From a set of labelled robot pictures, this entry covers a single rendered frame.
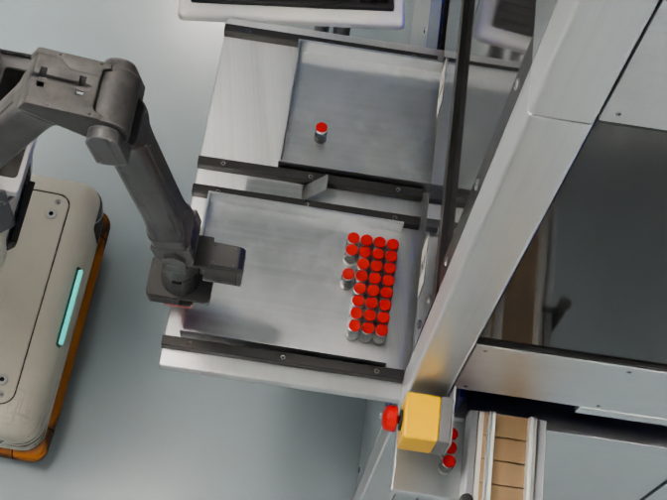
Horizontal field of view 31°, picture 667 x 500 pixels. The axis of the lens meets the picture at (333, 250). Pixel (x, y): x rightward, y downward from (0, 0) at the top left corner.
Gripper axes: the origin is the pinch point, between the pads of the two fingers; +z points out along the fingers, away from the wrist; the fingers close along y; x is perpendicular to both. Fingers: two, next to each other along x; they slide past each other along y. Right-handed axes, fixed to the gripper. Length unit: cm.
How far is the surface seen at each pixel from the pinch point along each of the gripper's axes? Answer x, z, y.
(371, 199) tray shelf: 25.5, 1.7, 29.0
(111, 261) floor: 45, 90, -28
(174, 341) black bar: -7.0, 0.3, 0.1
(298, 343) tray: -3.4, 1.8, 20.1
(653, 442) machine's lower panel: -11, 1, 80
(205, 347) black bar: -7.2, 0.2, 5.3
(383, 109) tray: 44, 1, 29
